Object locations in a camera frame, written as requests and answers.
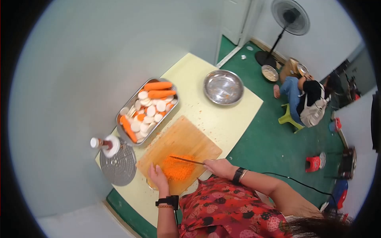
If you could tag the pile of white vegetable slices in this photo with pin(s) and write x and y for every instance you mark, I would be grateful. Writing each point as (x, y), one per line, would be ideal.
(150, 111)

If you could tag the kitchen knife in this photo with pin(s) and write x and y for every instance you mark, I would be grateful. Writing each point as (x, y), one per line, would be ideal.
(186, 160)

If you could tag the blue plastic stool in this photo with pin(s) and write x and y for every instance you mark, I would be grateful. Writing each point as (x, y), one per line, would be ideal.
(341, 193)

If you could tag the brown bottle with white cap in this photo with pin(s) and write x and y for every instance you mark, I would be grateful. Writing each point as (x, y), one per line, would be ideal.
(107, 145)

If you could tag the red plastic stool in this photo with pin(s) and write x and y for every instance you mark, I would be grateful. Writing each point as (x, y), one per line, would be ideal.
(312, 164)

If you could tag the white door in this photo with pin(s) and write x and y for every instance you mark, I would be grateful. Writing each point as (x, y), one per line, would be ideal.
(235, 17)

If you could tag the small metal bowl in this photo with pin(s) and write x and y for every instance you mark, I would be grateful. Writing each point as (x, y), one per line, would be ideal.
(150, 186)

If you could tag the whole peeled carrot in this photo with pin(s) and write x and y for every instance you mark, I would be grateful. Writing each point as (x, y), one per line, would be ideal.
(161, 94)
(128, 128)
(157, 85)

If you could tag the black portable stove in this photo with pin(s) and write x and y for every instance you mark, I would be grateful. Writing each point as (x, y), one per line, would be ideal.
(348, 163)

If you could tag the person's left hand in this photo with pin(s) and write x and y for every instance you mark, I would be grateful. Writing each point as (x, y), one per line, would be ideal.
(160, 183)

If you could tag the pile of minced carrot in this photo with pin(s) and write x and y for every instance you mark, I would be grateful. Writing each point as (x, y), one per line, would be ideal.
(178, 168)

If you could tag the green plastic stool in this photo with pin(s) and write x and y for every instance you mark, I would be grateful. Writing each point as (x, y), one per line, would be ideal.
(287, 117)

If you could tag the rectangular metal tray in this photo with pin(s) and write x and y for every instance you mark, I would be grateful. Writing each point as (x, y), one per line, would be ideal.
(128, 104)

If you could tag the white backpack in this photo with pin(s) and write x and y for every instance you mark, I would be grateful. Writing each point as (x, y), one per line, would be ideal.
(314, 111)

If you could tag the black standing fan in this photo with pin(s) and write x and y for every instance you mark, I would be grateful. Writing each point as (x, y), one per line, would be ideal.
(290, 17)

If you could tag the wooden cutting board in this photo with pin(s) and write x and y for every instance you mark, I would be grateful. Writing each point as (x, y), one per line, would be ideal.
(184, 139)

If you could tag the person's left fingers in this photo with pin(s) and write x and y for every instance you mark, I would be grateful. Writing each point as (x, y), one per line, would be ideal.
(154, 171)

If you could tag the black wrist band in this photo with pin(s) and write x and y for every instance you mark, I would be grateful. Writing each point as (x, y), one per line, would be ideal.
(237, 175)
(170, 201)

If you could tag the metal bowl with food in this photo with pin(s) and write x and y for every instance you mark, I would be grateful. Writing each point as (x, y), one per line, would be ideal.
(269, 73)

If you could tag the person's body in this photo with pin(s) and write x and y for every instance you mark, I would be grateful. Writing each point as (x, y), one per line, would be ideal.
(226, 211)

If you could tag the person's right fingers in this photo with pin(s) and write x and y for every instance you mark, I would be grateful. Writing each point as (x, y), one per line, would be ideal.
(210, 166)

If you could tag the round metal basin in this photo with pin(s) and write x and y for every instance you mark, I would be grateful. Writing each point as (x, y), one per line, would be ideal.
(223, 87)

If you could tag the cardboard box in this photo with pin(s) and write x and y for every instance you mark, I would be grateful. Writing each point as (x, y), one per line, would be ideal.
(288, 70)

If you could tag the perforated round metal plate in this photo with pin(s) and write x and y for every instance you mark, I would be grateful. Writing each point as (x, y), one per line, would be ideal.
(118, 166)

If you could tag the person's right hand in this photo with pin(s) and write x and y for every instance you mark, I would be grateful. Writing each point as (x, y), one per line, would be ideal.
(222, 168)

